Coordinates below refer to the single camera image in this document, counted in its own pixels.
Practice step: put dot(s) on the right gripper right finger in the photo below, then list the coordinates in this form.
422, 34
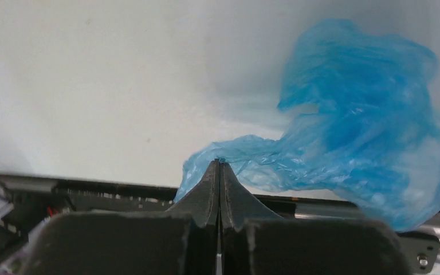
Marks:
256, 240

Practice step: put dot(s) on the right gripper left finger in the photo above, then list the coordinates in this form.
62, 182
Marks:
180, 240

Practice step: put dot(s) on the blue plastic trash bag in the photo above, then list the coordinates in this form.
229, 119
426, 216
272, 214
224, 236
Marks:
363, 127

